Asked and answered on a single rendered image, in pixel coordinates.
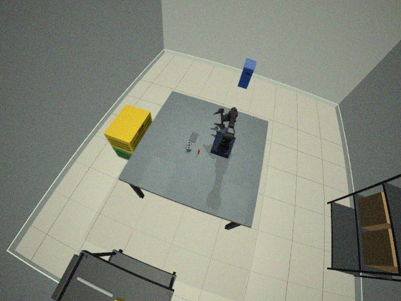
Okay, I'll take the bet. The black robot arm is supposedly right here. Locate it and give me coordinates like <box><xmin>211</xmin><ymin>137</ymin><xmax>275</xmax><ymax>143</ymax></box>
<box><xmin>220</xmin><ymin>107</ymin><xmax>238</xmax><ymax>151</ymax></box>

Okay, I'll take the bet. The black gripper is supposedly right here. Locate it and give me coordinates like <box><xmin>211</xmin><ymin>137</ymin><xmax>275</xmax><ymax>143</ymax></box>
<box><xmin>215</xmin><ymin>108</ymin><xmax>229</xmax><ymax>129</ymax></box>

